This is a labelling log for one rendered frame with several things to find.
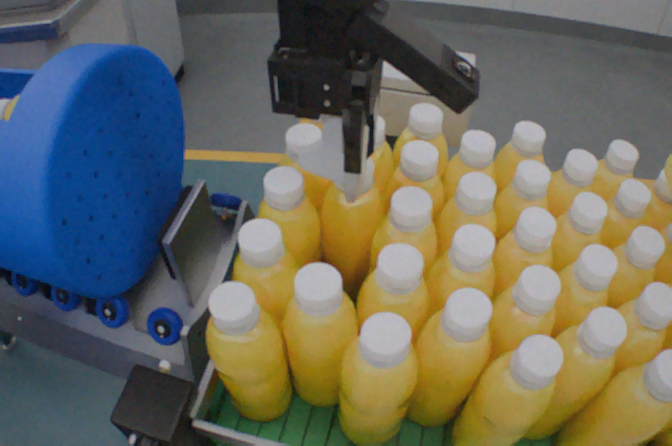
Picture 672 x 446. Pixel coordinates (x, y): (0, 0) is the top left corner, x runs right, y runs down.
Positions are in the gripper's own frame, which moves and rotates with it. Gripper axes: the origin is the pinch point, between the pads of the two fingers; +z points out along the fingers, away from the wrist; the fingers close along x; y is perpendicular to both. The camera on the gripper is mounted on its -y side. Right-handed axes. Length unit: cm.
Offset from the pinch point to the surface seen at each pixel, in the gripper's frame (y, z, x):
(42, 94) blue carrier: 28.7, -11.6, 7.4
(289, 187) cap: 6.8, 1.0, 2.5
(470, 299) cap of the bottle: -11.2, 1.0, 11.8
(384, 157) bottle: -0.9, 5.1, -8.1
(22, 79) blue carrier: 54, 0, -10
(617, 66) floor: -127, 120, -262
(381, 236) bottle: -2.4, 5.3, 3.1
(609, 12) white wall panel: -121, 96, -294
